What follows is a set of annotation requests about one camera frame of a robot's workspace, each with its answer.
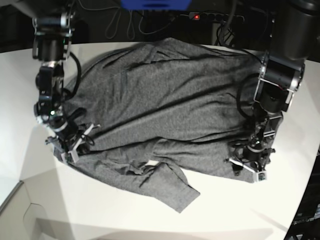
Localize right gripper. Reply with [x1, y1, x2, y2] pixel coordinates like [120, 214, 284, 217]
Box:
[45, 121, 101, 157]

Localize blue plastic bin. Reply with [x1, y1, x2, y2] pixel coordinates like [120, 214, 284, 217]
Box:
[120, 0, 192, 11]

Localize grey looped cable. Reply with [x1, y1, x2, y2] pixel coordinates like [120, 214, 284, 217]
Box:
[104, 7, 176, 40]

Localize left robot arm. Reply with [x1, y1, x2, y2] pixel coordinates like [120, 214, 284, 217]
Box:
[226, 0, 320, 182]

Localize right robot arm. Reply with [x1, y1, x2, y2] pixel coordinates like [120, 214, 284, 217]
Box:
[13, 0, 95, 162]

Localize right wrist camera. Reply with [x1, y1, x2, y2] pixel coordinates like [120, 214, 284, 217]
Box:
[61, 150, 79, 164]

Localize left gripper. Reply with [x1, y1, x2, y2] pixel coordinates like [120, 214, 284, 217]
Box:
[223, 145, 276, 174]

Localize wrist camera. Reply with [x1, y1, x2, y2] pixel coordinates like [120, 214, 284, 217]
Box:
[252, 171, 267, 183]
[61, 150, 79, 164]

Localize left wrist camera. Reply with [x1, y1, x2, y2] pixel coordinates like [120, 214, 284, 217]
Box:
[252, 171, 267, 183]

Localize grey long-sleeve t-shirt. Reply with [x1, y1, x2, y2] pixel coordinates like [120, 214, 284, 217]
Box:
[63, 38, 260, 213]

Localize black power strip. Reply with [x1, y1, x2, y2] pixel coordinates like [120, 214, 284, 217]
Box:
[188, 11, 229, 24]

